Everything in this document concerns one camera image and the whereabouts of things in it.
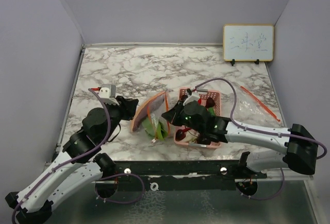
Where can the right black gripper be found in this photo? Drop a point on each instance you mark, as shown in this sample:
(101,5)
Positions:
(174,113)

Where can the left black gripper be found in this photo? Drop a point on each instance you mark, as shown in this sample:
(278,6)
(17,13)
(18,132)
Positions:
(128,106)

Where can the green leaf vegetable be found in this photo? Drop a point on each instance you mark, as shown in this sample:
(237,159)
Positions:
(156,131)

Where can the clear orange-zip bag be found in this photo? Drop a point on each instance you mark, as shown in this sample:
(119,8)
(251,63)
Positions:
(155,117)
(253,109)

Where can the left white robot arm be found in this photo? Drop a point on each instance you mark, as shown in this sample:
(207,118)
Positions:
(80,162)

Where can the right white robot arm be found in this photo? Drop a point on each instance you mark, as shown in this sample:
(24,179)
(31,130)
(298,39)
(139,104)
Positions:
(293,148)

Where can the dark red cherry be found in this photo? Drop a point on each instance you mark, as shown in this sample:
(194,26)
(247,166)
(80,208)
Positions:
(180,134)

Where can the pink plastic basket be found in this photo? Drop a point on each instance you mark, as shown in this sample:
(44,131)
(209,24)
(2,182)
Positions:
(213,100)

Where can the white garlic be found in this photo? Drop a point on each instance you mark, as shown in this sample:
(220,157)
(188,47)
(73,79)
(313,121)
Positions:
(190,137)

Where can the green cucumber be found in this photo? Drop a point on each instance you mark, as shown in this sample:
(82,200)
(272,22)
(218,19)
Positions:
(211,111)

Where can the small framed whiteboard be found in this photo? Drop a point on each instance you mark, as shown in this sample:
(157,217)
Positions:
(248,43)

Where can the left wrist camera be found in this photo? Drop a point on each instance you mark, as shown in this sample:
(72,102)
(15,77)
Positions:
(107,93)

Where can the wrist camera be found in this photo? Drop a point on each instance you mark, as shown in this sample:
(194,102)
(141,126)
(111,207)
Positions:
(107,93)
(198,95)

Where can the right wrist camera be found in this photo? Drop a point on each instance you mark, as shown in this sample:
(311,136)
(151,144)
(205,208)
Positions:
(198,95)

